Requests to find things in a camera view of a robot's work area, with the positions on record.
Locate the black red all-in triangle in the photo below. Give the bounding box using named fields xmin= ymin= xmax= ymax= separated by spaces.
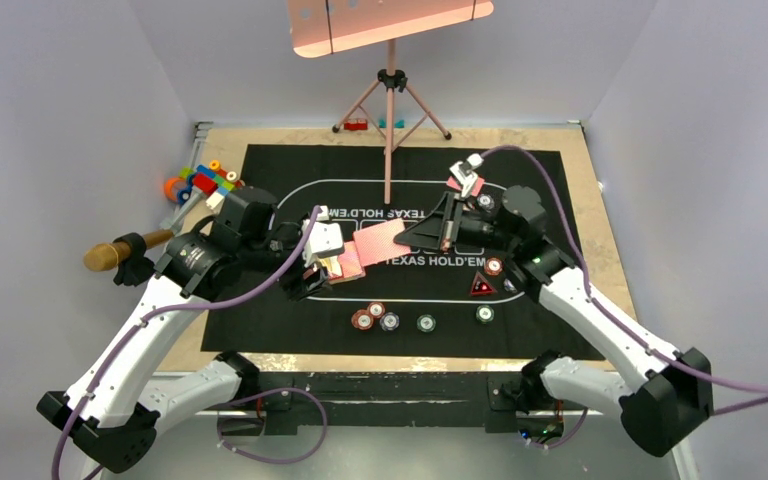
xmin=470 ymin=272 xmax=497 ymax=297

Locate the playing card deck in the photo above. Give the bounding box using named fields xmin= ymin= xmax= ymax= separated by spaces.
xmin=317 ymin=241 xmax=366 ymax=285

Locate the colourful toy block stack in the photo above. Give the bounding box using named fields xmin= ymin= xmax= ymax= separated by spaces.
xmin=177 ymin=160 xmax=244 ymax=213

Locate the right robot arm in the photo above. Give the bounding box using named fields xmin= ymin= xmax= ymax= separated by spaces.
xmin=394 ymin=154 xmax=713 ymax=457

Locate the black poker table mat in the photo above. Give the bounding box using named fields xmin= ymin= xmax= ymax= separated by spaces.
xmin=201 ymin=145 xmax=598 ymax=360

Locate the aluminium rail frame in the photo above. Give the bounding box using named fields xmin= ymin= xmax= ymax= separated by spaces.
xmin=79 ymin=120 xmax=700 ymax=480

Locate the orange tape roll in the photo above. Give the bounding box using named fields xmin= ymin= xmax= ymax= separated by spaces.
xmin=163 ymin=177 xmax=191 ymax=205

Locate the blue poker chip stack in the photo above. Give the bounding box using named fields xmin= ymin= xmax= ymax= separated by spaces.
xmin=379 ymin=312 xmax=400 ymax=332

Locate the red poker chip stack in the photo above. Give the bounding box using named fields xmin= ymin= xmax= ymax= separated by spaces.
xmin=351 ymin=309 xmax=375 ymax=331

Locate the red toy block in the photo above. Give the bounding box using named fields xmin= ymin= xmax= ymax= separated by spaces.
xmin=343 ymin=118 xmax=369 ymax=131

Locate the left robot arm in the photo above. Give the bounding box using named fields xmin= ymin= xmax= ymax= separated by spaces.
xmin=37 ymin=187 xmax=344 ymax=478

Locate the green poker chip stack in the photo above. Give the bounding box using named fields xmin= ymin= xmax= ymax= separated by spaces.
xmin=416 ymin=314 xmax=437 ymax=333

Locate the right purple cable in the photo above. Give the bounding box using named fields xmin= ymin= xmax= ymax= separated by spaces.
xmin=479 ymin=145 xmax=768 ymax=452

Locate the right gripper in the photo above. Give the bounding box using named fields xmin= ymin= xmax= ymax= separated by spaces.
xmin=396 ymin=190 xmax=519 ymax=254

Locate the pink music stand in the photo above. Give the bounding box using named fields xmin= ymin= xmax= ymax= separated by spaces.
xmin=286 ymin=0 xmax=495 ymax=205

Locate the gold microphone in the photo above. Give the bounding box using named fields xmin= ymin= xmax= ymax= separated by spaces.
xmin=83 ymin=229 xmax=174 ymax=272

